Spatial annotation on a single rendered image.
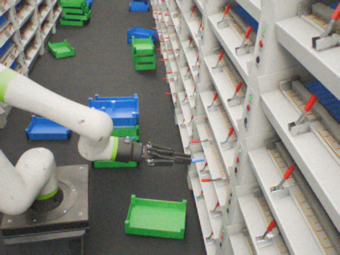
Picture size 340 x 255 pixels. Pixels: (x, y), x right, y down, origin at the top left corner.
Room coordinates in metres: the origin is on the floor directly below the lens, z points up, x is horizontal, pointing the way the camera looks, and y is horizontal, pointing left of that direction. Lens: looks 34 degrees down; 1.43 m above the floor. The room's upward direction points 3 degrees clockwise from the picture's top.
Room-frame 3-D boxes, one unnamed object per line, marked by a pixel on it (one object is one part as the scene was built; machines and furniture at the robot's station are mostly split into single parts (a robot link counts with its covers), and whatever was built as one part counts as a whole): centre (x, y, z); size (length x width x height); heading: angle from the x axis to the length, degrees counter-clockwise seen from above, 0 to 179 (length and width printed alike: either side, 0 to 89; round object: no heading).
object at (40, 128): (2.00, 0.84, 0.04); 0.30 x 0.20 x 0.08; 95
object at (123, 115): (1.74, 0.33, 0.36); 0.30 x 0.20 x 0.08; 97
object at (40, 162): (1.00, 0.51, 0.50); 0.16 x 0.13 x 0.19; 169
